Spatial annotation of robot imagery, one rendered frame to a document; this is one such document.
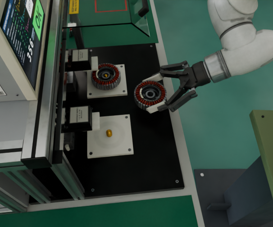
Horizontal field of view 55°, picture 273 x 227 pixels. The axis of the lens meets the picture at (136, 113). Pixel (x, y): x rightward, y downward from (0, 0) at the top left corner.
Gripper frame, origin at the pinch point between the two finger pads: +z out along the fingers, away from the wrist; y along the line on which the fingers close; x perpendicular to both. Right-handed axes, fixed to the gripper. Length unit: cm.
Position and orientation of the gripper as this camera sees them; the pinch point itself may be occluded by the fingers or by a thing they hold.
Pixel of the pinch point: (150, 94)
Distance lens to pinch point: 90.9
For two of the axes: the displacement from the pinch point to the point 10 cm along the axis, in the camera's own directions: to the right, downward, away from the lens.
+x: -4.9, -4.3, -7.6
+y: -1.0, -8.4, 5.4
